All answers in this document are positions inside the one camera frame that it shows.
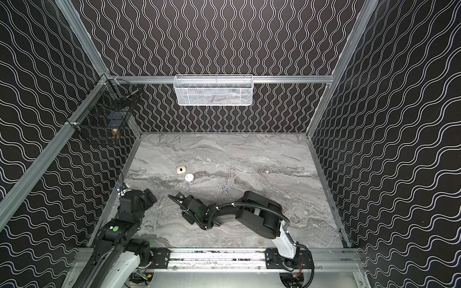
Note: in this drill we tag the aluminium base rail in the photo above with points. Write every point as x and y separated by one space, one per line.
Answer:
243 260

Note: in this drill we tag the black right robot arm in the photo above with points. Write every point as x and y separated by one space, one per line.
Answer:
261 215

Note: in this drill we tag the aluminium corner frame post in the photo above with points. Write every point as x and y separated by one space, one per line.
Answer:
77 26

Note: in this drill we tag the white round disc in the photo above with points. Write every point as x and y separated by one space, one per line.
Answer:
189 177

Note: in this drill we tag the cream earbud charging case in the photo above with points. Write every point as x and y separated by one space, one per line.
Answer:
181 170

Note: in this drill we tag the black wire basket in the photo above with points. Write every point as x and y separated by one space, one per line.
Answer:
112 108

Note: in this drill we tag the white wire mesh basket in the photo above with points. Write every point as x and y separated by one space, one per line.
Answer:
214 89

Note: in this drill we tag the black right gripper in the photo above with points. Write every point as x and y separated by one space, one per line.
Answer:
189 206

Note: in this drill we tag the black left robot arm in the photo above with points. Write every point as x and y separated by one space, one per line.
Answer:
116 253

